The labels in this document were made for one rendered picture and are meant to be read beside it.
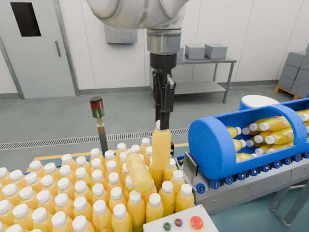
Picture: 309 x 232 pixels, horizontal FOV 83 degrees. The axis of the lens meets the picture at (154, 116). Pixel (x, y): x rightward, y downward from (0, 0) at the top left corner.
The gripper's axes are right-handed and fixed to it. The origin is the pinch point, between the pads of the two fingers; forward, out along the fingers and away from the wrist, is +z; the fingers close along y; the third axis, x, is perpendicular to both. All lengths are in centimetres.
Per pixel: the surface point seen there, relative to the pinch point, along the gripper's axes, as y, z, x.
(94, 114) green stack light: 39.5, 15.8, 22.3
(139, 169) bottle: -2.4, 18.4, 9.2
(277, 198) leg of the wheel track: 13, 116, -120
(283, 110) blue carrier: 4, 11, -65
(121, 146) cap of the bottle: 20.3, 25.0, 12.5
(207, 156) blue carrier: 1.7, 25.6, -22.9
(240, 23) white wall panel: 300, -12, -299
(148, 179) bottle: -7.2, 19.0, 7.3
